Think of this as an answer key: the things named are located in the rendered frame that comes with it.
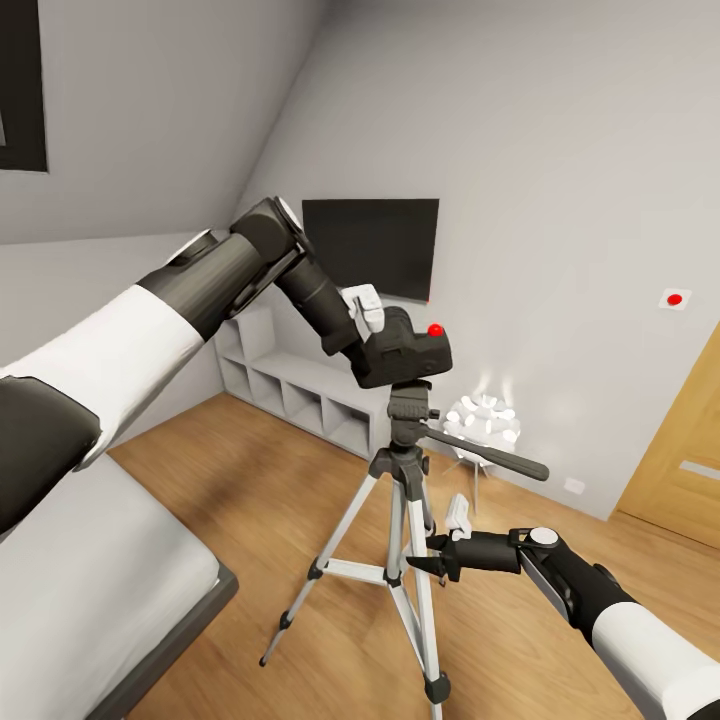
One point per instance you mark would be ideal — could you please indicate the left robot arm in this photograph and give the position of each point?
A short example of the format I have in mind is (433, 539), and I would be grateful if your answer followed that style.
(69, 401)

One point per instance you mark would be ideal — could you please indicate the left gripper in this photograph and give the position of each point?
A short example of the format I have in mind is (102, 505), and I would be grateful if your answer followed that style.
(328, 314)

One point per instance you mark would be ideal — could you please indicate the camera tripod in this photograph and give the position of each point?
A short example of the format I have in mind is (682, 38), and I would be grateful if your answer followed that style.
(409, 412)

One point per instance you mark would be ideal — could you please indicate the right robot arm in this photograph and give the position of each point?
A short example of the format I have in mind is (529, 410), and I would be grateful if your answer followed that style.
(666, 677)

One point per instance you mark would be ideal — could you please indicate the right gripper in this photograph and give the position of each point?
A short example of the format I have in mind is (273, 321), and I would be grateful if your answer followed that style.
(474, 553)

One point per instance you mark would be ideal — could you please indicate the bed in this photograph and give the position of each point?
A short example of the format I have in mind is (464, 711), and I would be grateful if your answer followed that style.
(101, 589)

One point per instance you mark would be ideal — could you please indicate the bookcase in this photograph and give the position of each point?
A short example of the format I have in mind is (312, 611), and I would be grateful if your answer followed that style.
(255, 371)

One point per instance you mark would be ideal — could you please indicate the digital camera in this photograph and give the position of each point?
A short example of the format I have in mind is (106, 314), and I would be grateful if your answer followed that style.
(398, 354)

